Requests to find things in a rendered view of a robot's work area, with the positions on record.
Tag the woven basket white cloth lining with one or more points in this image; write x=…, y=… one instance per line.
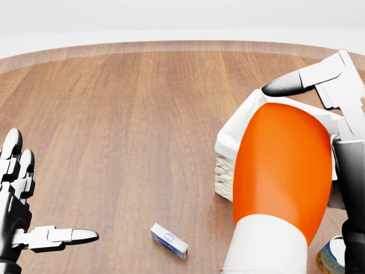
x=231, y=137

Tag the yellow blue printed tin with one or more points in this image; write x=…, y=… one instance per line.
x=330, y=257

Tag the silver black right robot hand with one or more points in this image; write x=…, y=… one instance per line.
x=352, y=171

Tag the orange ketchup bottle white cap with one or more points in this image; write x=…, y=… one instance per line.
x=282, y=165

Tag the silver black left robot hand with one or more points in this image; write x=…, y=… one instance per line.
x=14, y=217

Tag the small white blue printed box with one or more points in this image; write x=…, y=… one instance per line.
x=169, y=240

